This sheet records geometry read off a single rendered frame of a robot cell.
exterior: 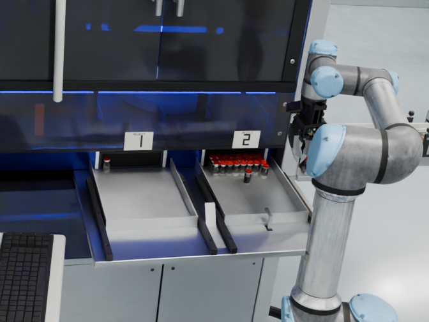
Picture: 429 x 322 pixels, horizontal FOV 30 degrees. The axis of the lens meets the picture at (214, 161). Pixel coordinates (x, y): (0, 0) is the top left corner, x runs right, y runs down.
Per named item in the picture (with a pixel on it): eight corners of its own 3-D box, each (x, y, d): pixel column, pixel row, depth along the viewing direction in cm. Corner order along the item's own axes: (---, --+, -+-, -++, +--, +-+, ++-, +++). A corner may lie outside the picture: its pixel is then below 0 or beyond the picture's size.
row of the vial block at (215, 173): (210, 173, 255) (212, 161, 253) (263, 172, 260) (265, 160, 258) (212, 177, 253) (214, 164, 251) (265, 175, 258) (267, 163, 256)
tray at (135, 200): (89, 169, 248) (89, 160, 246) (170, 167, 256) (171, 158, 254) (105, 230, 220) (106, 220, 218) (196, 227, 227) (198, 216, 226)
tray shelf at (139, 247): (72, 175, 247) (73, 170, 247) (283, 169, 268) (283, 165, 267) (94, 268, 208) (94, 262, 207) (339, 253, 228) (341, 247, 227)
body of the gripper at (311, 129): (299, 144, 217) (308, 104, 211) (288, 130, 224) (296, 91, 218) (325, 144, 219) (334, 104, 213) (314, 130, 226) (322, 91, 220)
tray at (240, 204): (194, 167, 258) (195, 157, 256) (270, 165, 266) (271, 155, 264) (223, 225, 230) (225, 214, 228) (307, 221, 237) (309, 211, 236)
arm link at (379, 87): (445, 152, 162) (398, 59, 205) (392, 145, 161) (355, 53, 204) (430, 200, 168) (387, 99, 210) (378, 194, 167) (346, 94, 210)
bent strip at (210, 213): (202, 220, 231) (204, 202, 228) (212, 219, 232) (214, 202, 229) (215, 248, 219) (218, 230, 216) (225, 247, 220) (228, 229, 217)
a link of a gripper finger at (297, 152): (294, 170, 223) (300, 141, 218) (286, 160, 228) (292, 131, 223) (304, 170, 224) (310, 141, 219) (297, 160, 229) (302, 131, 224)
